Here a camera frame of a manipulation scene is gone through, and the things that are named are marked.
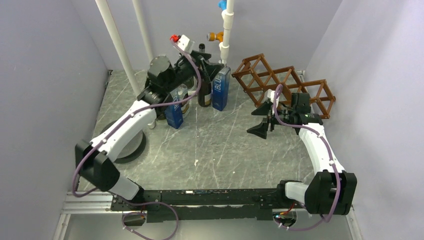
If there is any dark bottle silver cap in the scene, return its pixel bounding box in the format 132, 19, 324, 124
198, 43, 206, 53

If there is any orange valve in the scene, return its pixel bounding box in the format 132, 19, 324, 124
206, 31, 224, 43

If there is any dark bottle gold cap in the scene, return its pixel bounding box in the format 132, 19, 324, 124
197, 77, 212, 107

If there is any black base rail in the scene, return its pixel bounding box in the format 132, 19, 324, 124
110, 188, 301, 223

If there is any blue valve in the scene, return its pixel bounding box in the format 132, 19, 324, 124
218, 0, 227, 11

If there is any white pvc pipe frame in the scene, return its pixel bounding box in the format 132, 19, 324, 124
131, 0, 309, 70

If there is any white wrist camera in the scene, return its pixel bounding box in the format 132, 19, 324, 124
266, 89, 281, 104
169, 34, 195, 54

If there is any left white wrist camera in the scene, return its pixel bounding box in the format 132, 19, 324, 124
169, 34, 195, 54

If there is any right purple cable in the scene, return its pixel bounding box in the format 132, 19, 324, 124
271, 83, 342, 232

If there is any purple cable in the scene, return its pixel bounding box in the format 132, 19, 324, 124
271, 83, 342, 232
71, 36, 203, 240

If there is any blue labelled clear bottle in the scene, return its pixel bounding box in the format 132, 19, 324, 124
164, 90, 184, 129

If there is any clear bottle dark label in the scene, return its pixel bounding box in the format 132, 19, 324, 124
183, 76, 196, 91

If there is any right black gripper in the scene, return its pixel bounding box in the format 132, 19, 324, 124
247, 101, 296, 139

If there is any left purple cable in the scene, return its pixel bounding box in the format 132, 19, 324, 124
71, 36, 203, 240

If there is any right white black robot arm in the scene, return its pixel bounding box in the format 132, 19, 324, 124
247, 90, 358, 222

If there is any brown wooden wine rack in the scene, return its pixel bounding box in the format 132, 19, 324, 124
231, 53, 336, 120

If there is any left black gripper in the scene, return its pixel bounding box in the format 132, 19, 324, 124
164, 50, 225, 94

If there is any slanted white pvc pipe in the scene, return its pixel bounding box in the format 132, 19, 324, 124
95, 0, 141, 96

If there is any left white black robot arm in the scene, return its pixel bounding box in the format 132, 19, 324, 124
74, 50, 224, 210

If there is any aluminium frame rail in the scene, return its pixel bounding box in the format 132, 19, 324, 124
53, 191, 364, 240

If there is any small dark capped bottle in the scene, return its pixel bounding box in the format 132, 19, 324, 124
177, 84, 191, 116

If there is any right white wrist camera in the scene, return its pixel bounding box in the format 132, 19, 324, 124
266, 89, 281, 104

